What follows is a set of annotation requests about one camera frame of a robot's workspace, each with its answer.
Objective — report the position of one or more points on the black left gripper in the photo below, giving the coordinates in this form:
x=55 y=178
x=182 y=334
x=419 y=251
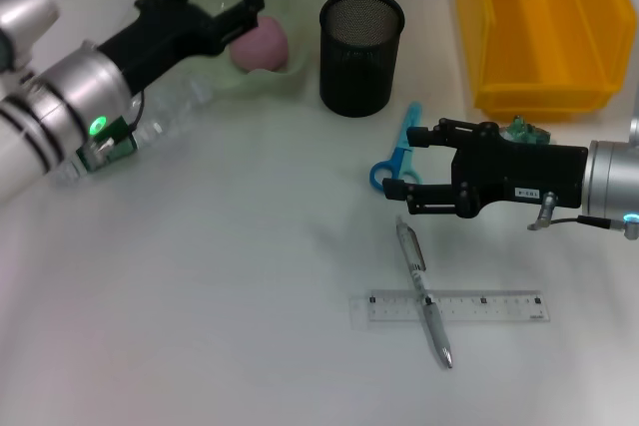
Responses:
x=160 y=37

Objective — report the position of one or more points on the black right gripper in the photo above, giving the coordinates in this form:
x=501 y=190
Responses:
x=524 y=171

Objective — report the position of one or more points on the pink toy peach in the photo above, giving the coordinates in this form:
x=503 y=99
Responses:
x=262 y=44

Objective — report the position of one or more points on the green plastic wrapper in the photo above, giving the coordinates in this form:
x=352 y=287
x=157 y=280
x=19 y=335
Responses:
x=521 y=131

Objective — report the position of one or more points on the clear green-label water bottle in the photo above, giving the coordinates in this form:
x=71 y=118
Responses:
x=172 y=102

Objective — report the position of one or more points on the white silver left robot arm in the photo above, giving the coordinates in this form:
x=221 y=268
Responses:
x=65 y=107

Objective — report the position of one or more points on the blue scissors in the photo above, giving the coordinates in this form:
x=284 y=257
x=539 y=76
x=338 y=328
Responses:
x=404 y=156

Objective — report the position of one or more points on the silver ballpoint pen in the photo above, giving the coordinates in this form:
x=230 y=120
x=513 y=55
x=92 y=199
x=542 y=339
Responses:
x=424 y=296

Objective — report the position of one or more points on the black mesh pen holder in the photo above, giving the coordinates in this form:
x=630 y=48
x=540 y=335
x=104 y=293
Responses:
x=359 y=57

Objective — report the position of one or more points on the clear plastic ruler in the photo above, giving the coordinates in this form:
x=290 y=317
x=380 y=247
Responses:
x=489 y=308

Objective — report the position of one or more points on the yellow plastic bin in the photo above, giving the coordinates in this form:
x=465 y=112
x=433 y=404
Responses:
x=544 y=37

